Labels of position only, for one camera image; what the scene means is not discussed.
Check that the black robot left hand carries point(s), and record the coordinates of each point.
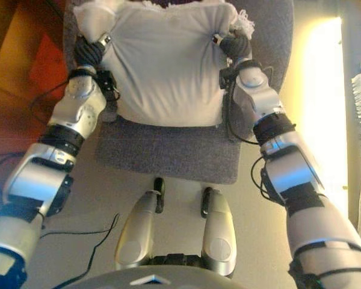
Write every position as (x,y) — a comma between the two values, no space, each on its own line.
(88,52)

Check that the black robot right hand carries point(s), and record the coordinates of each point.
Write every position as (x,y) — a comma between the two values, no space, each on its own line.
(236,46)

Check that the white fringed cushion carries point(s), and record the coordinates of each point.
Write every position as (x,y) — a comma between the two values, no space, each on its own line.
(165,69)

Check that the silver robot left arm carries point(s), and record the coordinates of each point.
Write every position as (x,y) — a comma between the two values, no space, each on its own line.
(36,180)

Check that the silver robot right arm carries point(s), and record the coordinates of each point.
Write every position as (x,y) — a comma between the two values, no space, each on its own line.
(301,180)

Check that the grey fabric armchair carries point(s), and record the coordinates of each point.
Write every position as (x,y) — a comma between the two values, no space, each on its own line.
(168,153)

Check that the silver robot left leg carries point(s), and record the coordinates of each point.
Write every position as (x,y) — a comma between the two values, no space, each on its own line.
(135,234)

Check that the silver robot leg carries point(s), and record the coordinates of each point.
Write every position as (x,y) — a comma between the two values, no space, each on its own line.
(135,234)
(219,234)

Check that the silver robot right leg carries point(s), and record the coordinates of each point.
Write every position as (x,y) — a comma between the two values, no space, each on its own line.
(219,234)

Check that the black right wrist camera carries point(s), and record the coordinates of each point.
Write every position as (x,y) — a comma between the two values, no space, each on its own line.
(227,77)

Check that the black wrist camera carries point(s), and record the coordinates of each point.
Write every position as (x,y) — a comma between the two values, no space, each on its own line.
(227,77)
(106,81)

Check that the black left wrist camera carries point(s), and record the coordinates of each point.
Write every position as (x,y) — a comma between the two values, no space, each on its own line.
(106,81)

